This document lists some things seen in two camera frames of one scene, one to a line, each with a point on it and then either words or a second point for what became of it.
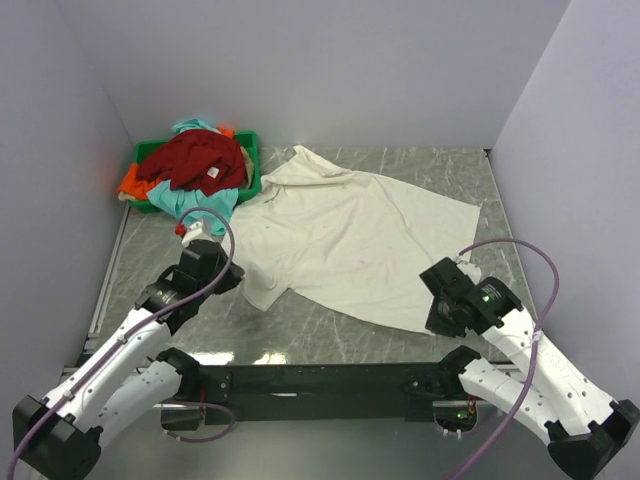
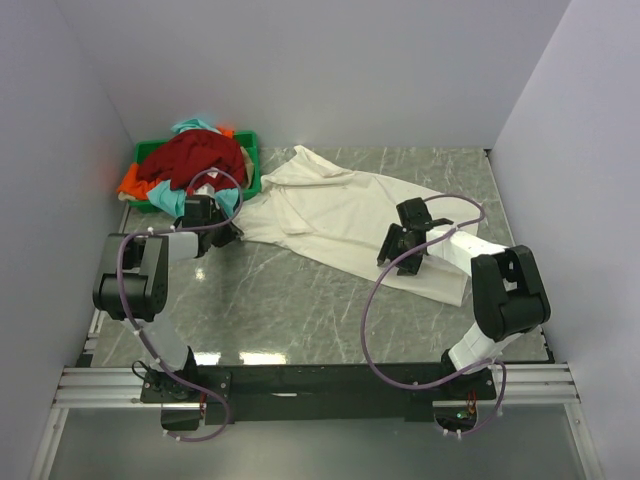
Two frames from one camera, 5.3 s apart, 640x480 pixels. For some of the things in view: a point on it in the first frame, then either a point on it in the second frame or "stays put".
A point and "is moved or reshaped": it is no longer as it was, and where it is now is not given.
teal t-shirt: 179,201 stays put
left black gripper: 222,256 to 231,233
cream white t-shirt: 348,243 is moved or reshaped
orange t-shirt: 133,186 stays put
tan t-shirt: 249,169 stays put
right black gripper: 436,325 to 389,249
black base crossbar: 354,392 stays put
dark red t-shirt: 196,159 stays put
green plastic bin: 247,139 stays put
